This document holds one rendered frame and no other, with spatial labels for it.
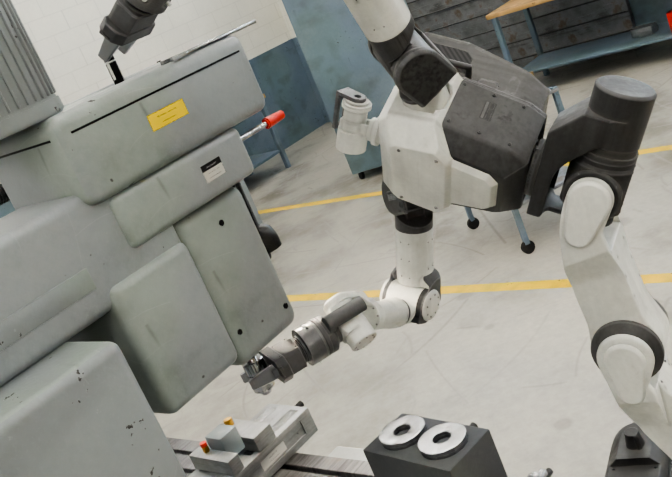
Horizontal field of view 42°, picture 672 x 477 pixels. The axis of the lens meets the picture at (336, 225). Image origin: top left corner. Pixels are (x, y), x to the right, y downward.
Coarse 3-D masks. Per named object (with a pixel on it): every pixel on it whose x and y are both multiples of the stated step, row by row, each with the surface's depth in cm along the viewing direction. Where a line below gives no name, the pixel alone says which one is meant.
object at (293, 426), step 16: (256, 416) 218; (272, 416) 215; (288, 416) 211; (304, 416) 211; (288, 432) 207; (304, 432) 211; (272, 448) 203; (288, 448) 207; (208, 464) 200; (224, 464) 195; (240, 464) 196; (256, 464) 199; (272, 464) 203
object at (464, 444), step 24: (384, 432) 162; (408, 432) 159; (432, 432) 156; (456, 432) 153; (480, 432) 152; (384, 456) 157; (408, 456) 154; (432, 456) 150; (456, 456) 148; (480, 456) 150
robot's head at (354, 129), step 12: (348, 108) 179; (348, 120) 181; (360, 120) 181; (372, 120) 180; (348, 132) 182; (360, 132) 182; (372, 132) 179; (336, 144) 185; (348, 144) 182; (360, 144) 183; (372, 144) 182
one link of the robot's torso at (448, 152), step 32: (480, 64) 176; (512, 64) 175; (448, 96) 168; (480, 96) 169; (512, 96) 170; (544, 96) 173; (384, 128) 169; (416, 128) 165; (448, 128) 165; (480, 128) 166; (512, 128) 166; (544, 128) 173; (384, 160) 178; (416, 160) 169; (448, 160) 166; (480, 160) 165; (512, 160) 164; (416, 192) 179; (448, 192) 175; (480, 192) 171; (512, 192) 171
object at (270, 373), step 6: (270, 366) 179; (264, 372) 178; (270, 372) 179; (276, 372) 179; (252, 378) 178; (258, 378) 178; (264, 378) 179; (270, 378) 179; (276, 378) 180; (252, 384) 178; (258, 384) 178; (264, 384) 179
